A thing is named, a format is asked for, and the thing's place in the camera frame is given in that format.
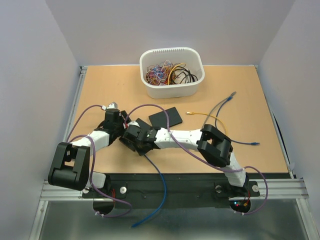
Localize black network switch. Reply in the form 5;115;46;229
148;107;183;128
121;118;151;156

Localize grey ethernet cable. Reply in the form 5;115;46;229
201;91;237;128

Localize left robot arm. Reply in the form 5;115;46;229
48;108;130;191

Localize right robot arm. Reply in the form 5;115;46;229
119;123;249;195

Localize white plastic bin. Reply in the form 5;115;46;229
139;47;205;99

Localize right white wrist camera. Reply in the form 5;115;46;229
127;121;140;127

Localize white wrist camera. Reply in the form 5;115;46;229
100;102;118;111
127;121;140;127

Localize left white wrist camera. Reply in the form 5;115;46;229
100;102;118;111

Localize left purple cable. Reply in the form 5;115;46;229
65;104;133;218

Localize tangled coloured wires bundle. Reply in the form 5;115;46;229
144;59;176;87

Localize yellow ethernet cable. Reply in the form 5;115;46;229
185;111;229;137

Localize black cable bundle in bin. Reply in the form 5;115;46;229
172;65;199;85

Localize dark blue ethernet cable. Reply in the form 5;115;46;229
215;95;261;147

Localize aluminium frame rail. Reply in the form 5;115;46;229
40;178;309;202

